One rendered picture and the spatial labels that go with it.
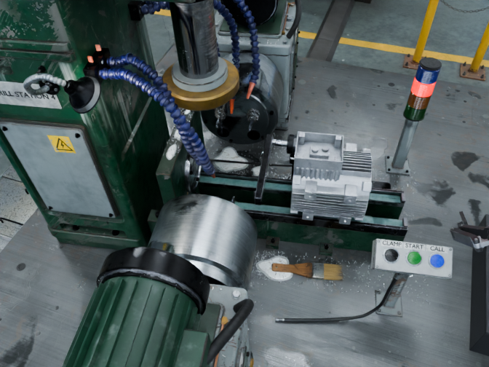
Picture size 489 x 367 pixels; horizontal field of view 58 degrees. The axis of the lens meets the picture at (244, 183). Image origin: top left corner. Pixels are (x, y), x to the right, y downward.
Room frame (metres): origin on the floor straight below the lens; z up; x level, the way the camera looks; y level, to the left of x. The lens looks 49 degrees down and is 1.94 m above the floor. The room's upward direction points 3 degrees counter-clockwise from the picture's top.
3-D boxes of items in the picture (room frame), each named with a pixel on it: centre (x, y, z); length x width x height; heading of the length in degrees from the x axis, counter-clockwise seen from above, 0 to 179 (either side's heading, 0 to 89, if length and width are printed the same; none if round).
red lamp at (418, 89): (1.06, -0.54, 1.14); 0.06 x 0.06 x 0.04
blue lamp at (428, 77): (1.06, -0.54, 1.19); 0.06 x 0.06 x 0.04
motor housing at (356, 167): (0.81, -0.24, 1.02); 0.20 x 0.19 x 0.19; 79
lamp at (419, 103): (1.06, -0.54, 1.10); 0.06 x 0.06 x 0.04
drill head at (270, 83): (1.20, -0.01, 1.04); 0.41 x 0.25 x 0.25; 169
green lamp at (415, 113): (1.06, -0.54, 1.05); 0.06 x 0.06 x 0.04
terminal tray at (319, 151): (0.82, -0.20, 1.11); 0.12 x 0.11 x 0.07; 79
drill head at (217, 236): (0.52, 0.12, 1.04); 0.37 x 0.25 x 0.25; 169
